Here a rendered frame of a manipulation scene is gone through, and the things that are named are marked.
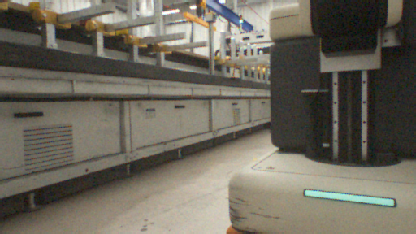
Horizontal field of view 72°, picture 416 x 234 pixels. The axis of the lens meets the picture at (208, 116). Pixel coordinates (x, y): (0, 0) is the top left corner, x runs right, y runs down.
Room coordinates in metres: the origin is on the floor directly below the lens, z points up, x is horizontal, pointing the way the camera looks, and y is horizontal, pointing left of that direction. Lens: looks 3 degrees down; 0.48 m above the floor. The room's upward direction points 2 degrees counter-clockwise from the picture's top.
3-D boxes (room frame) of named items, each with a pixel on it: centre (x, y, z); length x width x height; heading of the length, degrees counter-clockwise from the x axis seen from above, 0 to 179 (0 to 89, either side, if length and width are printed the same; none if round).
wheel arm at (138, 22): (1.37, 0.42, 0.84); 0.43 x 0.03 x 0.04; 63
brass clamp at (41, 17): (1.18, 0.62, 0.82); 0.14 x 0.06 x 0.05; 153
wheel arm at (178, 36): (1.60, 0.31, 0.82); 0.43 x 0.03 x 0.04; 63
